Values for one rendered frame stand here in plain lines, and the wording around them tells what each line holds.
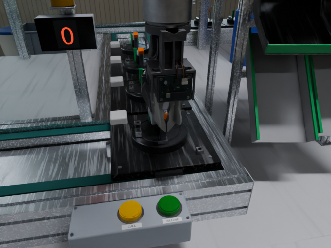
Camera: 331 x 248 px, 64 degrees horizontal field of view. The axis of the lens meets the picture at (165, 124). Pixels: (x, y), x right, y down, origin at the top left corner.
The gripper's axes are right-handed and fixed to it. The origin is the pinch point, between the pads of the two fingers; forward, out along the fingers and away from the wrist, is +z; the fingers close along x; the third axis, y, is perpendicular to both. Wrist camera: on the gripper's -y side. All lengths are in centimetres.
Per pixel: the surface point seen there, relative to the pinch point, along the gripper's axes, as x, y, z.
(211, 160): 9.9, 2.2, 9.2
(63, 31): -19.5, -18.1, -15.0
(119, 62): -8, -66, 9
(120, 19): -2, -375, 46
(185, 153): 4.9, -1.3, 9.2
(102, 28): -18, -152, 12
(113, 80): -11.0, -42.7, 7.1
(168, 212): -1.9, 14.3, 9.2
